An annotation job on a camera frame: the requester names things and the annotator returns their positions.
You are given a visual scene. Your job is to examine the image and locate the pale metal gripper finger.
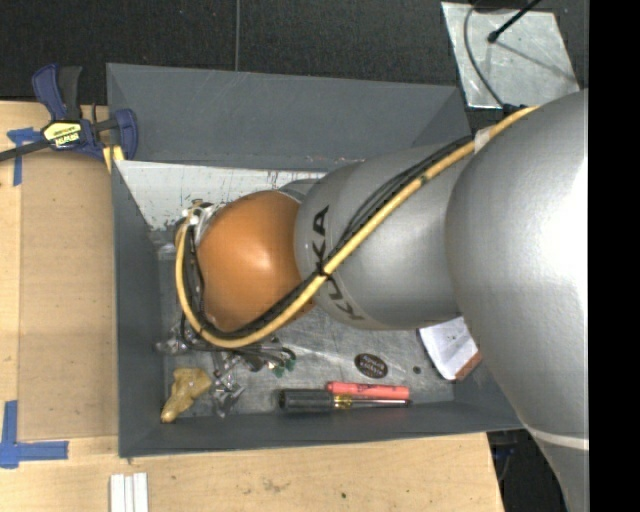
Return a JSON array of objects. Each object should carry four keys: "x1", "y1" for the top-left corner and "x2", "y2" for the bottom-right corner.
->
[
  {"x1": 212, "y1": 387, "x2": 248, "y2": 419},
  {"x1": 213, "y1": 367, "x2": 240, "y2": 392}
]

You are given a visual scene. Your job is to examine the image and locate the tan toy figure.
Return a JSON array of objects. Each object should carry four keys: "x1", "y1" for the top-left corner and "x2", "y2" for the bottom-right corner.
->
[{"x1": 159, "y1": 367, "x2": 214, "y2": 424}]

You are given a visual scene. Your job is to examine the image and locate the black and yellow screwdriver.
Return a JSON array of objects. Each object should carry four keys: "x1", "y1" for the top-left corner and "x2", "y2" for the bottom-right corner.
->
[{"x1": 277, "y1": 389, "x2": 412, "y2": 414}]

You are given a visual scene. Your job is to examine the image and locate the pale wood flat board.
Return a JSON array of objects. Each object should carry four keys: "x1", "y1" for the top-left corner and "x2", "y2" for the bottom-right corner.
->
[{"x1": 17, "y1": 102, "x2": 121, "y2": 442}]

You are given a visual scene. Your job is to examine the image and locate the red marker pen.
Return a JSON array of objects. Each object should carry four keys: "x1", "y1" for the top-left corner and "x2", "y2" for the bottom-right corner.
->
[{"x1": 325, "y1": 381, "x2": 412, "y2": 401}]

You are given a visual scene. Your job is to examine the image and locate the dark oval disc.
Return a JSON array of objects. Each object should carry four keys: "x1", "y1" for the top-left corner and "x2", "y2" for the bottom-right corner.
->
[{"x1": 353, "y1": 352, "x2": 390, "y2": 380}]

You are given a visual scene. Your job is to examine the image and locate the white and brown booklet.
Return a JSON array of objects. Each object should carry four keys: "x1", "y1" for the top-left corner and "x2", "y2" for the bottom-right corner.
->
[{"x1": 417, "y1": 317, "x2": 484, "y2": 384}]

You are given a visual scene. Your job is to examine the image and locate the grey metal bin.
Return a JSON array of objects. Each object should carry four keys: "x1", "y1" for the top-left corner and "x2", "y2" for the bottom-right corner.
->
[{"x1": 105, "y1": 62, "x2": 526, "y2": 459}]

